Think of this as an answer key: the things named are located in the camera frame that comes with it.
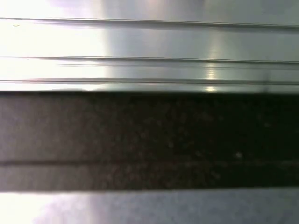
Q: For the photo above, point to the black PC case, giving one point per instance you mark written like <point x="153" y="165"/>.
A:
<point x="149" y="140"/>

